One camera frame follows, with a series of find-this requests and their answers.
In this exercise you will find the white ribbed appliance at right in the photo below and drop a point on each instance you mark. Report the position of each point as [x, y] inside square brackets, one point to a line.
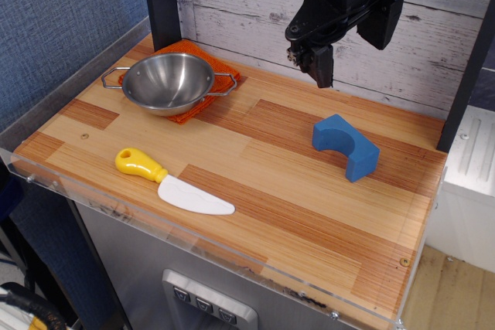
[462, 220]

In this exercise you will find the blue arch-shaped block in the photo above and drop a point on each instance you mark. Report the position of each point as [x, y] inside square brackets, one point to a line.
[336, 134]

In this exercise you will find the clear acrylic table edge guard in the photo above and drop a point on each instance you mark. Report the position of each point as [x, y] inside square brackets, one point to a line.
[300, 228]

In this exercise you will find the black left vertical post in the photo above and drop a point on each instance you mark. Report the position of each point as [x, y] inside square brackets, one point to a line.
[164, 21]

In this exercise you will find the stainless steel cabinet body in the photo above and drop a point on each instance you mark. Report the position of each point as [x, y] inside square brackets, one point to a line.
[135, 259]

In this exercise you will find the yellow handled toy knife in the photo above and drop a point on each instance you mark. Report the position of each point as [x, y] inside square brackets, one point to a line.
[132, 161]

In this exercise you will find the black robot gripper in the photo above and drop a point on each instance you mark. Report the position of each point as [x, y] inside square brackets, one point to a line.
[324, 22]

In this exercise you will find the orange knitted cloth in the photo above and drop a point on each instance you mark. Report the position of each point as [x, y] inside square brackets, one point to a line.
[218, 67]

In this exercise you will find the silver control panel with buttons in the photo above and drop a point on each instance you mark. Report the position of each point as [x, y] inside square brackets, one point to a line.
[194, 305]

